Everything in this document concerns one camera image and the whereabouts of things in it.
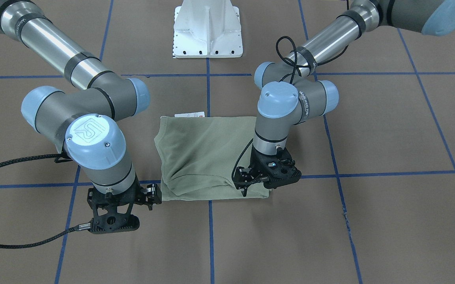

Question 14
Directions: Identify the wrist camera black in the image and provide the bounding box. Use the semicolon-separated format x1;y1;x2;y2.
74;204;140;234
263;148;301;189

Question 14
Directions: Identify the white pedestal base plate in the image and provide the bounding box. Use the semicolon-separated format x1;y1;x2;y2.
172;0;243;59

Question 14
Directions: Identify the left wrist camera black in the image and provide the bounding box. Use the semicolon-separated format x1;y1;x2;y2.
263;148;301;189

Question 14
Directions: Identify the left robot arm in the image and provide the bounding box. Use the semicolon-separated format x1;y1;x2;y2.
232;0;455;196

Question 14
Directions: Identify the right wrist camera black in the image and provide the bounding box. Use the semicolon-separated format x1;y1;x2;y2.
74;204;140;234

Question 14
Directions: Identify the white shirt hang tag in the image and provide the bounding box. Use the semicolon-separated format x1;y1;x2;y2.
174;111;205;118

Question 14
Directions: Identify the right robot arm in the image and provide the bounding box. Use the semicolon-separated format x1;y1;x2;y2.
0;0;150;198

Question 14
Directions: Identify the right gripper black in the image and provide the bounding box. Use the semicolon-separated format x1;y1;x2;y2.
87;179;162;211

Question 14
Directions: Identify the olive green long-sleeve shirt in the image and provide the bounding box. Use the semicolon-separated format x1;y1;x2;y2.
154;116;256;201

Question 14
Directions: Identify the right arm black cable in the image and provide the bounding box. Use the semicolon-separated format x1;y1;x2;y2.
0;153;92;250

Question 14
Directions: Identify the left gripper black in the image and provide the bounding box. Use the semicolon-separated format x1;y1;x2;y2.
235;147;278;196

